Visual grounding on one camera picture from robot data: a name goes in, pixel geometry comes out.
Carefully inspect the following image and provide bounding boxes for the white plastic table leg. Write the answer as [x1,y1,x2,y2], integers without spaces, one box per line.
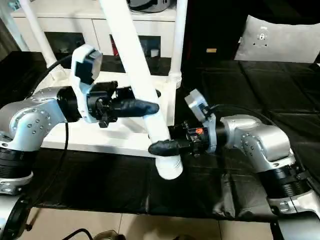
[169,0,189,87]
[98,0,185,181]
[19,0,58,70]

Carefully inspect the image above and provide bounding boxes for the white plastic table top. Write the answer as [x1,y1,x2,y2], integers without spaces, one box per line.
[41,67,177,158]

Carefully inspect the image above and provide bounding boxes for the white cabinet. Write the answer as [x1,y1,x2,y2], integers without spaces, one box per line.
[11,9,177,58]

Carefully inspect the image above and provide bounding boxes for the dark helmet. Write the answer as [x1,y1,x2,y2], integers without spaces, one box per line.
[127,0,176,14]

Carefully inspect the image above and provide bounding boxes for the brown rounded robot part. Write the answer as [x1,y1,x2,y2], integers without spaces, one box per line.
[96,231,126,240]

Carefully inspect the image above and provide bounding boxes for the black cabinet gold label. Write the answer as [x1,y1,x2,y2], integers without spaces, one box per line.
[182,0,248,61]

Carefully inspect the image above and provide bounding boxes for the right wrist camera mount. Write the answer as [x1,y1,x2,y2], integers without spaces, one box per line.
[184,88,219,154]

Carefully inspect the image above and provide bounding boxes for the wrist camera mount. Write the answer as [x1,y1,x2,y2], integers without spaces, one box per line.
[184,88,219,154]
[69,44,104,124]

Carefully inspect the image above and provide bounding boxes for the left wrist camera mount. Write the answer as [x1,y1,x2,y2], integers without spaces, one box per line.
[69,44,104,124]

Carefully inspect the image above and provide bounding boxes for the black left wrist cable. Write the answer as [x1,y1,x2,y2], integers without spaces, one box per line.
[24,55,74,231]

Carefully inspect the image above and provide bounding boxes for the black metal table frame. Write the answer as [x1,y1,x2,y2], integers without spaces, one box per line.
[26,208,41,231]

